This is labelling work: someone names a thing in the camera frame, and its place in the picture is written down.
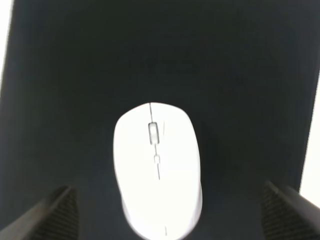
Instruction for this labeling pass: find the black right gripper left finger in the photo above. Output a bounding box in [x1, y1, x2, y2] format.
[0, 185, 80, 240]

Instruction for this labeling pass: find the white wireless computer mouse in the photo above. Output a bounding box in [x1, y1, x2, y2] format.
[113, 102, 203, 240]

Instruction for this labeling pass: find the black rectangular mouse pad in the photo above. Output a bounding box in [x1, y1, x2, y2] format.
[0, 0, 320, 240]

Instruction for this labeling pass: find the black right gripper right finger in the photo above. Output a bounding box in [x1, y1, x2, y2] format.
[261, 181, 320, 240]

